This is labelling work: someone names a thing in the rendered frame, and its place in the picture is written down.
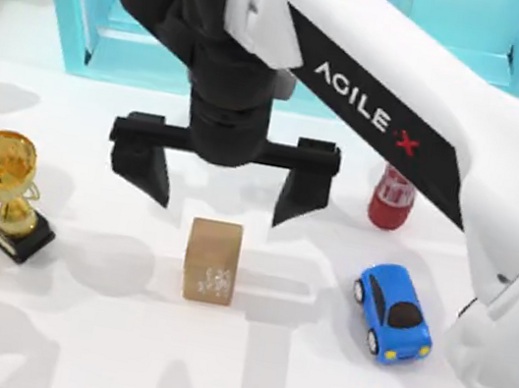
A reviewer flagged blue toy car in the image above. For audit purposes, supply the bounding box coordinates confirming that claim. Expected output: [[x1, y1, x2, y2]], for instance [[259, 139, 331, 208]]
[[341, 258, 445, 373]]

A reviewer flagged light blue rack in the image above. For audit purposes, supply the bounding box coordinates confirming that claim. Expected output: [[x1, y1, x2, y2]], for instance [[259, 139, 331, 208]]
[[16, 0, 519, 151]]

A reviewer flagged pale grey rounded box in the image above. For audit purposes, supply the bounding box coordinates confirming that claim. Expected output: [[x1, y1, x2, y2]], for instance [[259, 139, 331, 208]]
[[269, 67, 299, 106]]

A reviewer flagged red bottle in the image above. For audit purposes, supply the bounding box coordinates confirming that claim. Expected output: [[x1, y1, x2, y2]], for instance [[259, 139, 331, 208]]
[[365, 162, 421, 236]]

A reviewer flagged brown cardboard box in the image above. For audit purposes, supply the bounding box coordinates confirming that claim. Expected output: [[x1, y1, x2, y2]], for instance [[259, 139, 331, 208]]
[[178, 215, 247, 308]]

